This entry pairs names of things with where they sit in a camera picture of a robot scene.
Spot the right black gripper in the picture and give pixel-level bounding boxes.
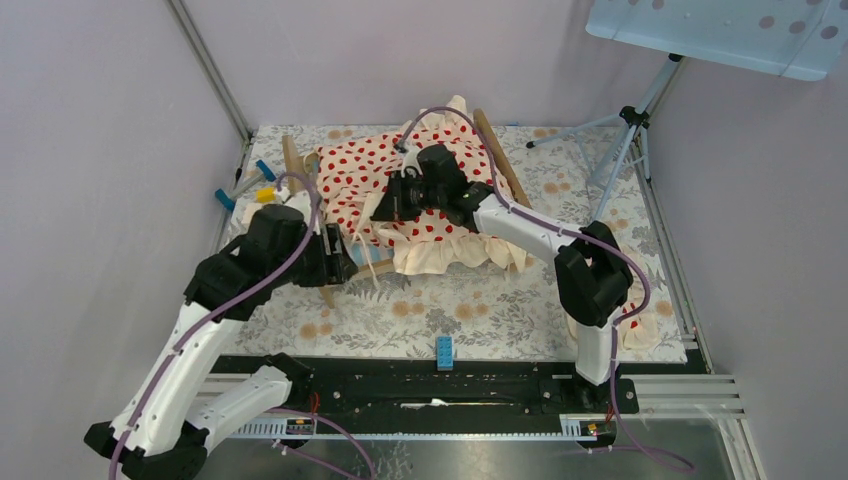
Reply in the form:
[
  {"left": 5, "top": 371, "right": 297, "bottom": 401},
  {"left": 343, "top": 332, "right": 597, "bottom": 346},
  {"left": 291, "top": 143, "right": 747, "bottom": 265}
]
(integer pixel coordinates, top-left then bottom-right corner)
[{"left": 370, "top": 171, "right": 445, "bottom": 223}]

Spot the wooden pet bed frame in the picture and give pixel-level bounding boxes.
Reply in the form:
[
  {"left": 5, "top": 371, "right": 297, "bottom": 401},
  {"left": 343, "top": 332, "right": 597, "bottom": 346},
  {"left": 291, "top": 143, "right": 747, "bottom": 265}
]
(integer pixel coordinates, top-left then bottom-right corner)
[{"left": 281, "top": 109, "right": 533, "bottom": 309}]

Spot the yellow toy block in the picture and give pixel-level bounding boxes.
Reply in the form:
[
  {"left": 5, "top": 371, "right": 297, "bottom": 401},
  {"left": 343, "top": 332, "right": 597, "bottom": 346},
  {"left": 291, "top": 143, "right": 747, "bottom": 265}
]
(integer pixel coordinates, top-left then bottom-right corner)
[{"left": 256, "top": 187, "right": 277, "bottom": 204}]

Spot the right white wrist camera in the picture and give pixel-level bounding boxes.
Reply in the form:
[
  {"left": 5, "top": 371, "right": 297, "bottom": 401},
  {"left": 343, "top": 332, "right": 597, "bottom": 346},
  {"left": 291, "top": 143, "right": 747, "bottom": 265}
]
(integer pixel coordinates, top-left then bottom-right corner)
[{"left": 391, "top": 143, "right": 422, "bottom": 178}]

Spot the cream tie string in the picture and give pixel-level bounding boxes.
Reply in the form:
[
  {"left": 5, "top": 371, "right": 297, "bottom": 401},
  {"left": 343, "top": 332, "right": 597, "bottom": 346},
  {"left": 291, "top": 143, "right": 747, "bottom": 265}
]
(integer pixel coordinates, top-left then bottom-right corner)
[{"left": 351, "top": 198, "right": 382, "bottom": 289}]

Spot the grey tripod stand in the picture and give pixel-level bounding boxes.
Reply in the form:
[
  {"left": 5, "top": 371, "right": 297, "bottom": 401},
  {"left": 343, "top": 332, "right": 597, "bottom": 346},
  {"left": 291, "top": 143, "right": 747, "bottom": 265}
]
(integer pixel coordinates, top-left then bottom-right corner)
[{"left": 526, "top": 53, "right": 684, "bottom": 220}]

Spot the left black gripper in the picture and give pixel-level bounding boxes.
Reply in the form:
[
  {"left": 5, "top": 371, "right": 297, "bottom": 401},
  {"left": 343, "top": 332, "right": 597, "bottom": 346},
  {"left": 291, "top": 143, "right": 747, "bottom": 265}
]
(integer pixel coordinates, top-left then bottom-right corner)
[{"left": 270, "top": 221, "right": 356, "bottom": 287}]

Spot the beige wooden toy block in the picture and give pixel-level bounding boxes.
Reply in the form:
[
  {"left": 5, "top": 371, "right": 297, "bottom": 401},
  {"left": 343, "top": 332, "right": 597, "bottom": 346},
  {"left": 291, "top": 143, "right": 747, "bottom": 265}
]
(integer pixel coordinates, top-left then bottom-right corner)
[{"left": 241, "top": 203, "right": 263, "bottom": 227}]

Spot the blue toy brick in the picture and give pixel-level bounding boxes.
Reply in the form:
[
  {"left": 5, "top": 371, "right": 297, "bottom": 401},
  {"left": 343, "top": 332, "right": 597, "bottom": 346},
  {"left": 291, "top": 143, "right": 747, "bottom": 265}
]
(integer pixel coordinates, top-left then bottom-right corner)
[{"left": 435, "top": 336, "right": 455, "bottom": 372}]

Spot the floral table mat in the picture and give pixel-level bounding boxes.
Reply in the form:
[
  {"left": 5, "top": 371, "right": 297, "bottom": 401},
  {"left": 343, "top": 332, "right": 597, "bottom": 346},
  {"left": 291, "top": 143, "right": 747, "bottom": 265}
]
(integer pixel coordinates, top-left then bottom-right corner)
[{"left": 227, "top": 126, "right": 686, "bottom": 363}]

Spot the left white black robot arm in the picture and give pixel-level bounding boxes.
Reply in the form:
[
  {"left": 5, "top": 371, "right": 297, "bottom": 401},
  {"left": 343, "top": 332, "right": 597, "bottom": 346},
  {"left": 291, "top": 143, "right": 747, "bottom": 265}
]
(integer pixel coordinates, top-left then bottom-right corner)
[{"left": 84, "top": 204, "right": 357, "bottom": 479}]

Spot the light blue perforated tray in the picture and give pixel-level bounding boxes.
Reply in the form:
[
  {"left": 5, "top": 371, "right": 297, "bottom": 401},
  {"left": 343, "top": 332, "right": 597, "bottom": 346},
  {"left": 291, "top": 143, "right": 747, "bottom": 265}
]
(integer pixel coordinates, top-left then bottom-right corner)
[{"left": 586, "top": 0, "right": 847, "bottom": 82}]

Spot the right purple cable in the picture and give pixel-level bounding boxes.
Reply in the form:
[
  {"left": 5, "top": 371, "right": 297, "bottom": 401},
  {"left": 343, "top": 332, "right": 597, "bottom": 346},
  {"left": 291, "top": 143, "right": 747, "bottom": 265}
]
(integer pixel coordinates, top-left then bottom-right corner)
[{"left": 394, "top": 105, "right": 697, "bottom": 475}]

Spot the small strawberry print pillow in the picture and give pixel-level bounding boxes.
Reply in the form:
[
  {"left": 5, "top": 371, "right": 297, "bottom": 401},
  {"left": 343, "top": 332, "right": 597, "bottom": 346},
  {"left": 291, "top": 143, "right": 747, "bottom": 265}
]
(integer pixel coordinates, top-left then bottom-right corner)
[{"left": 564, "top": 241, "right": 660, "bottom": 352}]

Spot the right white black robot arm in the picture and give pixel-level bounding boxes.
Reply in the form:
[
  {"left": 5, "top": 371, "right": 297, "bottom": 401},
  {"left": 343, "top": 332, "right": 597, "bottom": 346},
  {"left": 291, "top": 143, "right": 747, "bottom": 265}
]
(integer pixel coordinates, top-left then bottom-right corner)
[{"left": 370, "top": 144, "right": 634, "bottom": 412}]

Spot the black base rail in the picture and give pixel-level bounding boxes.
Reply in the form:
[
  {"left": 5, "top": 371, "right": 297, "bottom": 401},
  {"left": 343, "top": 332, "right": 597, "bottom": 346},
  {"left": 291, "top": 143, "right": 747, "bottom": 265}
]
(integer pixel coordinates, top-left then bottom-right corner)
[{"left": 218, "top": 354, "right": 707, "bottom": 439}]

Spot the large strawberry print cushion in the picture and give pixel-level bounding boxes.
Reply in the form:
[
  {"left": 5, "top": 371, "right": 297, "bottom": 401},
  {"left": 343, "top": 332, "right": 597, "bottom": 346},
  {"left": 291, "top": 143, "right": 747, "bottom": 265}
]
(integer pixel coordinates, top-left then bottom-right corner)
[{"left": 304, "top": 95, "right": 531, "bottom": 276}]

